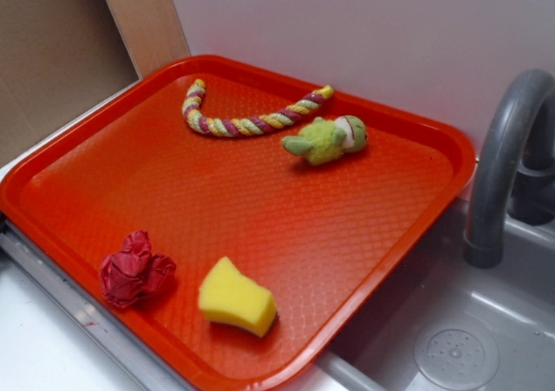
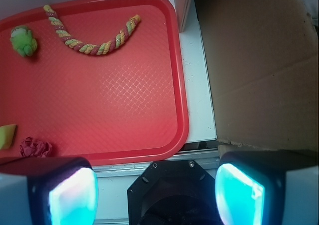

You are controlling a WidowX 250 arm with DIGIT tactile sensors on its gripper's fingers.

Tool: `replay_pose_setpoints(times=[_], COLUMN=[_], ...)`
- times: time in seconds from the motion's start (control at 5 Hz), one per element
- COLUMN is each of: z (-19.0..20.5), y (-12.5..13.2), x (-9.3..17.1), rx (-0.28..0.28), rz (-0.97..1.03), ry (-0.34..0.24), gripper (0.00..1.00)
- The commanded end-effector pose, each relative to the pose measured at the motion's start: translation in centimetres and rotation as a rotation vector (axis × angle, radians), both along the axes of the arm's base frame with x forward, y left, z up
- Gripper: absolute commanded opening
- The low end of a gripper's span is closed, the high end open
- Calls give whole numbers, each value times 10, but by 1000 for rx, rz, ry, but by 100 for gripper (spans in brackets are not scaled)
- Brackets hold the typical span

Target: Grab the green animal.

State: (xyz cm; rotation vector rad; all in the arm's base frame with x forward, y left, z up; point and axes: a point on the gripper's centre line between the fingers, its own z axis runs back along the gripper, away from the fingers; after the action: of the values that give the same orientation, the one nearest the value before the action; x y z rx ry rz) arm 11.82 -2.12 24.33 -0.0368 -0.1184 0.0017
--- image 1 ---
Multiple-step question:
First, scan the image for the green plush animal toy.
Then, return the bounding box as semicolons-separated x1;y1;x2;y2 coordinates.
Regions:
281;115;368;166

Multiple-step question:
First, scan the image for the orange plastic tray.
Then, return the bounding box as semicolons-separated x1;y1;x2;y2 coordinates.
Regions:
1;55;475;390

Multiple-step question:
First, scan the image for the yellow sponge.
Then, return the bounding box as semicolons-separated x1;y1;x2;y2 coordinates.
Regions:
198;257;278;337

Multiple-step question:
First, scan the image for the crumpled red paper ball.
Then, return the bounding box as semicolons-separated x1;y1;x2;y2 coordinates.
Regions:
99;231;177;309

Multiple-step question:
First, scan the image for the grey plastic sink basin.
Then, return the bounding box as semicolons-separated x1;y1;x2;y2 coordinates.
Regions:
317;201;554;390

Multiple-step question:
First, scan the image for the wooden board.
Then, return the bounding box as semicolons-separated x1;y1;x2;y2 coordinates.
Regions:
105;0;191;78

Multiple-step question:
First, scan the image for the grey plastic faucet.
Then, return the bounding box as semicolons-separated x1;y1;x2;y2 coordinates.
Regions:
464;69;554;268

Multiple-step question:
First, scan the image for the brown cardboard panel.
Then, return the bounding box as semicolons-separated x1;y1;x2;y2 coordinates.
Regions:
1;0;137;165

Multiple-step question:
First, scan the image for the multicolour twisted rope toy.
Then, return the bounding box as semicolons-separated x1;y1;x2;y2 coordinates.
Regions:
181;79;335;138

